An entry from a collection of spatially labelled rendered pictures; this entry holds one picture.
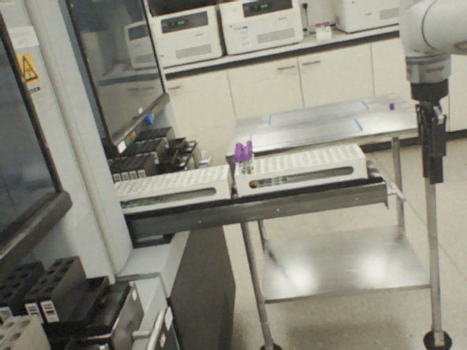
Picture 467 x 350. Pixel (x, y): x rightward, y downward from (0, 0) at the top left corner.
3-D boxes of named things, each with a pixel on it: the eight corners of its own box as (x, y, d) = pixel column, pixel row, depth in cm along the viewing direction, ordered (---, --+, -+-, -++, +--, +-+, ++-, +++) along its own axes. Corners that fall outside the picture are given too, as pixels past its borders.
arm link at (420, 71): (411, 60, 92) (413, 89, 94) (459, 51, 91) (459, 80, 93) (399, 55, 101) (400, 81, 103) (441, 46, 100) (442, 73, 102)
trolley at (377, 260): (260, 369, 162) (215, 157, 134) (264, 292, 205) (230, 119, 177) (456, 355, 153) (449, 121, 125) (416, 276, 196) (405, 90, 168)
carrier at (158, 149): (162, 156, 145) (158, 139, 143) (168, 155, 145) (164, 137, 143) (153, 169, 135) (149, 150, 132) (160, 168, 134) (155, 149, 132)
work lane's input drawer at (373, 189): (101, 252, 109) (90, 219, 106) (118, 225, 122) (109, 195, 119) (409, 208, 101) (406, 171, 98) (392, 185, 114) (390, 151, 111)
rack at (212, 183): (110, 221, 108) (103, 198, 106) (122, 204, 117) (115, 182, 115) (231, 203, 105) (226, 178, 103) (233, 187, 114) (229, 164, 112)
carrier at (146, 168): (151, 173, 131) (146, 154, 129) (158, 172, 131) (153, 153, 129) (142, 189, 120) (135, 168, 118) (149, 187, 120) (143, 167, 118)
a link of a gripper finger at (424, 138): (420, 107, 100) (418, 105, 102) (419, 151, 106) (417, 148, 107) (438, 105, 100) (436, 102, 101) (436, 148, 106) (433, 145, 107)
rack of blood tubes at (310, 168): (238, 202, 105) (233, 177, 103) (240, 185, 114) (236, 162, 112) (368, 182, 101) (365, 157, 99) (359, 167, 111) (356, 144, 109)
